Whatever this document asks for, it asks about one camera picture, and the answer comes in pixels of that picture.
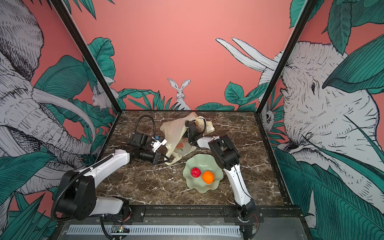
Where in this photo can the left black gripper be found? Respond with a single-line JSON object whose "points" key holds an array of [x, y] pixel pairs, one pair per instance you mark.
{"points": [[157, 157]]}

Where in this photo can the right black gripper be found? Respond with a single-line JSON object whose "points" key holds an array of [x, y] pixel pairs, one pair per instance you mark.
{"points": [[185, 134]]}

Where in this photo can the translucent cream plastic bag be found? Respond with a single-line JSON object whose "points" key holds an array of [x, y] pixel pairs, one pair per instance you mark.
{"points": [[177, 145]]}

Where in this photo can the red apple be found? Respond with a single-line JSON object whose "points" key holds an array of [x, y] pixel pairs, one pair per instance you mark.
{"points": [[195, 172]]}

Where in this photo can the orange fruit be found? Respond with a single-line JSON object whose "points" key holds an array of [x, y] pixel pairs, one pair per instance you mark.
{"points": [[208, 177]]}

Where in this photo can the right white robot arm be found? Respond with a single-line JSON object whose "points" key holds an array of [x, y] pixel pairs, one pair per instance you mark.
{"points": [[227, 157]]}

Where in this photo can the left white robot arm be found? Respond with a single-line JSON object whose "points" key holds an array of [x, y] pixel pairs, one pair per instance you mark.
{"points": [[76, 196]]}

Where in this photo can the light green wavy plate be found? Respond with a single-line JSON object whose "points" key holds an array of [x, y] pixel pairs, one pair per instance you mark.
{"points": [[202, 173]]}

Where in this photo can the white perforated vent strip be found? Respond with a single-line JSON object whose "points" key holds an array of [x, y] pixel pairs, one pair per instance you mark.
{"points": [[228, 231]]}

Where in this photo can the small green circuit board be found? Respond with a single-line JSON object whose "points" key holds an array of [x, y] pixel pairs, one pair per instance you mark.
{"points": [[120, 229]]}

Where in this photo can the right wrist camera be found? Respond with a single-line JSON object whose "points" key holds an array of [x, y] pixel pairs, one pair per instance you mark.
{"points": [[191, 126]]}

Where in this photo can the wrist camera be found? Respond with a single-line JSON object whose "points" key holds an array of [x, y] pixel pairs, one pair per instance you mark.
{"points": [[191, 126], [145, 142]]}

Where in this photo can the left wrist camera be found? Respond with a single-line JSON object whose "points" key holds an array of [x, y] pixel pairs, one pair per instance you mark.
{"points": [[145, 142]]}

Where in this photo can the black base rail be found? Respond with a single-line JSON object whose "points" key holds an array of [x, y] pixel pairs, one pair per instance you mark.
{"points": [[229, 213]]}

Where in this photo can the left black frame post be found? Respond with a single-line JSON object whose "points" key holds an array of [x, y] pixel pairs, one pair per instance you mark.
{"points": [[66, 18]]}

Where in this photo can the black frame post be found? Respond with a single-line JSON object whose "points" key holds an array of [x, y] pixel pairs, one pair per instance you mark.
{"points": [[301, 22], [66, 18]]}

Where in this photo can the right black frame post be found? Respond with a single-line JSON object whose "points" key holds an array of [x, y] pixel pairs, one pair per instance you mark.
{"points": [[301, 22]]}

